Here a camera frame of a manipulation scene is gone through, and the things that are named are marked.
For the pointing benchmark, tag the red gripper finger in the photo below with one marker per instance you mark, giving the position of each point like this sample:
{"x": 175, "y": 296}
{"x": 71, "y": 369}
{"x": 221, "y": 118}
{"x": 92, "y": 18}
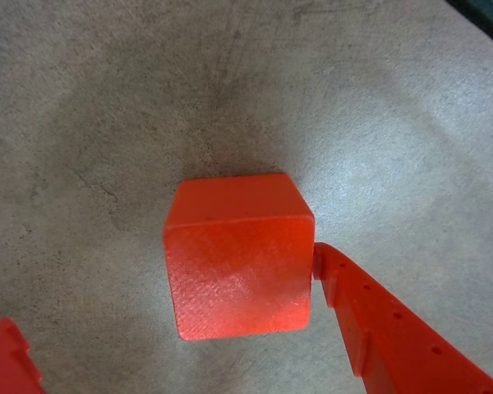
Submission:
{"x": 4, "y": 361}
{"x": 394, "y": 340}

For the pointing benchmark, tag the red cube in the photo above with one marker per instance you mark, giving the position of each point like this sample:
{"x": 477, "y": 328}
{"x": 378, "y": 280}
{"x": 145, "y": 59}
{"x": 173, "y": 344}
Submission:
{"x": 238, "y": 271}

